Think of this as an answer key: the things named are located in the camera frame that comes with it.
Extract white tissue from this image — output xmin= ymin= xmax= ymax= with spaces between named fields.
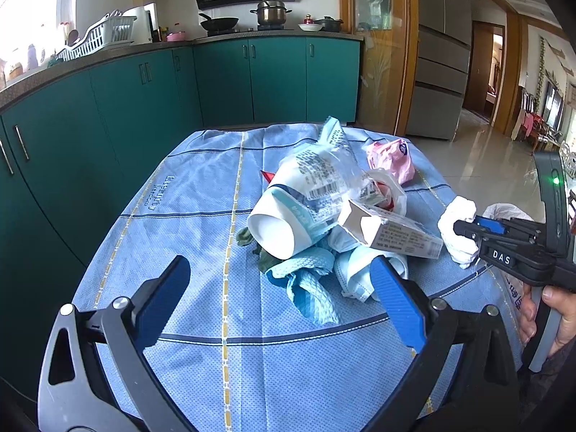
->
xmin=436 ymin=195 xmax=481 ymax=270

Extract white cardboard box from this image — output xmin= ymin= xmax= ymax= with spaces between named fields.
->
xmin=338 ymin=200 xmax=443 ymax=260

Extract clear printed plastic bag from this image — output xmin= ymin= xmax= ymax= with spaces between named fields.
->
xmin=269 ymin=116 xmax=365 ymax=211

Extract light blue cloth rag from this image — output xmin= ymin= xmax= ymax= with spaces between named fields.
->
xmin=265 ymin=246 xmax=340 ymax=326

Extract white blue paper cup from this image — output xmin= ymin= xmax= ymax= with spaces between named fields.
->
xmin=247 ymin=183 xmax=340 ymax=260

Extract red snack wrapper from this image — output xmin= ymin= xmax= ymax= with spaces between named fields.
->
xmin=261 ymin=171 xmax=275 ymax=183

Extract teal kitchen cabinets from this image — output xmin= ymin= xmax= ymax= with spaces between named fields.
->
xmin=1 ymin=33 xmax=360 ymax=401

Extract person's right hand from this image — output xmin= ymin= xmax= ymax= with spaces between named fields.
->
xmin=516 ymin=285 xmax=576 ymax=359

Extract pink plastic bag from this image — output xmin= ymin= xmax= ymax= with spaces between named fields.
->
xmin=366 ymin=139 xmax=416 ymax=185

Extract silver refrigerator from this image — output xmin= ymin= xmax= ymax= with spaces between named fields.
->
xmin=406 ymin=0 xmax=472 ymax=140

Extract blue checked tablecloth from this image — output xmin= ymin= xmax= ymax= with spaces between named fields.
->
xmin=71 ymin=122 xmax=525 ymax=432

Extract dark lidded pot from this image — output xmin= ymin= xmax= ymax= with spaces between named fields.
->
xmin=314 ymin=17 xmax=344 ymax=33

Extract white bowl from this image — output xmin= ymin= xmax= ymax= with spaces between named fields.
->
xmin=299 ymin=22 xmax=323 ymax=32

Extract steel cooking pot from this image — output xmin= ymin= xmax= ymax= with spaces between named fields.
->
xmin=250 ymin=0 xmax=292 ymax=27

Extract black wok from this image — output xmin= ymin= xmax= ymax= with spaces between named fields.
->
xmin=198 ymin=13 xmax=239 ymax=33

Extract pink small container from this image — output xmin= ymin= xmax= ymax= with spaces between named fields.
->
xmin=166 ymin=31 xmax=186 ymax=42

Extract white dish rack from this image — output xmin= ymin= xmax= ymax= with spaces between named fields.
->
xmin=55 ymin=11 xmax=138 ymax=62

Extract white kettle appliance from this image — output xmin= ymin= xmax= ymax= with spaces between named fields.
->
xmin=122 ymin=6 xmax=152 ymax=45

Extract wooden glass door frame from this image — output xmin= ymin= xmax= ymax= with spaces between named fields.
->
xmin=340 ymin=0 xmax=419 ymax=136

